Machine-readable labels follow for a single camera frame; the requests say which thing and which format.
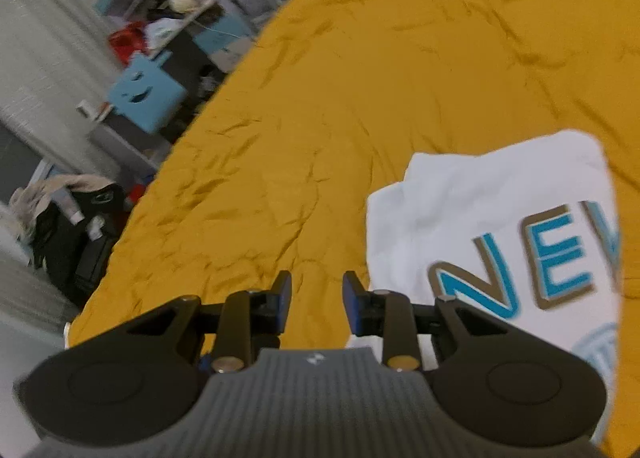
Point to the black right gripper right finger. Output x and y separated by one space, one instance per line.
395 327

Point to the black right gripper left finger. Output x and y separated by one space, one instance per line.
141 377

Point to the white small t-shirt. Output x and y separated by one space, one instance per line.
519 252

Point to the pile of clothes on chair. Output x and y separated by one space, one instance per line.
71 223

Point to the blue smiley storage box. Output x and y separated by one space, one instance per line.
146 94

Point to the cluttered dark desk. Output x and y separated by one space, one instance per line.
186 67

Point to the red bag on desk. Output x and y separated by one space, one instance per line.
128 41

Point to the grey window curtain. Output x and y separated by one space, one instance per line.
54 56

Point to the mustard yellow bedspread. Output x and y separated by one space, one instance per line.
329 105

